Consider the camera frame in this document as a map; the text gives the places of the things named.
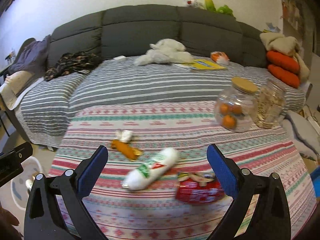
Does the plastic jar of seeds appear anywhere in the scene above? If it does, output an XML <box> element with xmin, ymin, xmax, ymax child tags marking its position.
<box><xmin>255</xmin><ymin>79</ymin><xmax>286</xmax><ymax>129</ymax></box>

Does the purple jacket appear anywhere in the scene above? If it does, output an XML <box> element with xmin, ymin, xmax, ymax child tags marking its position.
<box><xmin>8</xmin><ymin>35</ymin><xmax>51</xmax><ymax>76</ymax></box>

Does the blue plastic stool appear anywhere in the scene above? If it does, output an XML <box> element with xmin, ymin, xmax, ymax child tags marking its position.
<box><xmin>310</xmin><ymin>166</ymin><xmax>320</xmax><ymax>198</ymax></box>

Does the orange cushion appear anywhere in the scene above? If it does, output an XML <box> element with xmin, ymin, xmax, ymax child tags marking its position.
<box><xmin>266</xmin><ymin>50</ymin><xmax>300</xmax><ymax>74</ymax></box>
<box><xmin>267</xmin><ymin>64</ymin><xmax>300</xmax><ymax>89</ymax></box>

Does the white plush toy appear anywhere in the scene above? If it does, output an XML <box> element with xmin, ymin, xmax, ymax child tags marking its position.
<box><xmin>135</xmin><ymin>38</ymin><xmax>194</xmax><ymax>66</ymax></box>

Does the orange white snack bag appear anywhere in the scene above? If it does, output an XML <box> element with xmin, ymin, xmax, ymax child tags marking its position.
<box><xmin>210</xmin><ymin>51</ymin><xmax>229</xmax><ymax>66</ymax></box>

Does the grey sofa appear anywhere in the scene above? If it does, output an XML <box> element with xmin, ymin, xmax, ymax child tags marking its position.
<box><xmin>47</xmin><ymin>4</ymin><xmax>267</xmax><ymax>68</ymax></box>

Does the green frog plush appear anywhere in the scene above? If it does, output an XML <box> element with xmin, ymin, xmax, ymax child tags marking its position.
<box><xmin>216</xmin><ymin>4</ymin><xmax>233</xmax><ymax>16</ymax></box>

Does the beige blanket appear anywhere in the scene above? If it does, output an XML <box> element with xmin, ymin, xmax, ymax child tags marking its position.
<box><xmin>260</xmin><ymin>32</ymin><xmax>310</xmax><ymax>82</ymax></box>

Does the tangerine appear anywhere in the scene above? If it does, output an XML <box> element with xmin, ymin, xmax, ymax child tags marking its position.
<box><xmin>231</xmin><ymin>104</ymin><xmax>242</xmax><ymax>115</ymax></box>
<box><xmin>221</xmin><ymin>115</ymin><xmax>237</xmax><ymax>129</ymax></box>
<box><xmin>219</xmin><ymin>103</ymin><xmax>230</xmax><ymax>115</ymax></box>

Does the yellow book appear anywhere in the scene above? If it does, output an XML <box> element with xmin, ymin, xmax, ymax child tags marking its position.
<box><xmin>174</xmin><ymin>59</ymin><xmax>227</xmax><ymax>70</ymax></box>

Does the upper orange cushion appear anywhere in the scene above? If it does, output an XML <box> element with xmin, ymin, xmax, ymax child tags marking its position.
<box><xmin>266</xmin><ymin>50</ymin><xmax>300</xmax><ymax>74</ymax></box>

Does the grey striped quilt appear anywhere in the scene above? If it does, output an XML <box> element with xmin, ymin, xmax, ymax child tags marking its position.
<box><xmin>15</xmin><ymin>56</ymin><xmax>307</xmax><ymax>148</ymax></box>

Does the orange peel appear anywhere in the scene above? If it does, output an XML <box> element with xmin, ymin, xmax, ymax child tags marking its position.
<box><xmin>111</xmin><ymin>139</ymin><xmax>143</xmax><ymax>160</ymax></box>

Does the lower orange cushion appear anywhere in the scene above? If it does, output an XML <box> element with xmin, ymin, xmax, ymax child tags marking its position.
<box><xmin>267</xmin><ymin>64</ymin><xmax>300</xmax><ymax>89</ymax></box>

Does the patterned tablecloth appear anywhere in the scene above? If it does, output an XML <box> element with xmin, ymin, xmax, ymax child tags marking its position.
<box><xmin>49</xmin><ymin>101</ymin><xmax>316</xmax><ymax>239</ymax></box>

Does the red milk can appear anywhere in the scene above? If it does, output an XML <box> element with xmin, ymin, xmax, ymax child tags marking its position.
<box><xmin>175</xmin><ymin>172</ymin><xmax>225</xmax><ymax>205</ymax></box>

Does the white trash bin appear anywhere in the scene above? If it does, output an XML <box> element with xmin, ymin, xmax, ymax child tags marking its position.
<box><xmin>10</xmin><ymin>156</ymin><xmax>44</xmax><ymax>211</ymax></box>

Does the white yogurt bottle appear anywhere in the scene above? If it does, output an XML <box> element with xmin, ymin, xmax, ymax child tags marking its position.
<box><xmin>121</xmin><ymin>147</ymin><xmax>180</xmax><ymax>191</ymax></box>

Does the grey floor cushion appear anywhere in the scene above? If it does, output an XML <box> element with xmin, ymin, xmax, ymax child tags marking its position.
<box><xmin>282</xmin><ymin>111</ymin><xmax>319</xmax><ymax>161</ymax></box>

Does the white charger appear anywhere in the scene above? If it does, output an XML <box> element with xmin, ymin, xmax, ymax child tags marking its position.
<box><xmin>113</xmin><ymin>55</ymin><xmax>126</xmax><ymax>61</ymax></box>

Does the dark plaid shirt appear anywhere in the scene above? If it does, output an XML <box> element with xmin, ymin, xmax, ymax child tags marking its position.
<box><xmin>44</xmin><ymin>51</ymin><xmax>103</xmax><ymax>81</ymax></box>

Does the yellow green plush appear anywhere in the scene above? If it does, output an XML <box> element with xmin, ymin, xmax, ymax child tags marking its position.
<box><xmin>204</xmin><ymin>0</ymin><xmax>216</xmax><ymax>12</ymax></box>

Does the cream pillow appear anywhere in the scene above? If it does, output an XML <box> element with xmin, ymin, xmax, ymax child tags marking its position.
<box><xmin>1</xmin><ymin>70</ymin><xmax>34</xmax><ymax>111</ymax></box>

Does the white tissue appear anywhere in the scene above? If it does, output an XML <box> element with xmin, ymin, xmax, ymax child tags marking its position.
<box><xmin>116</xmin><ymin>130</ymin><xmax>133</xmax><ymax>143</ymax></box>

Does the glass jar with cork lid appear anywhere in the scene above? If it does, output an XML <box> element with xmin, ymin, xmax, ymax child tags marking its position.
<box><xmin>214</xmin><ymin>76</ymin><xmax>258</xmax><ymax>133</ymax></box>

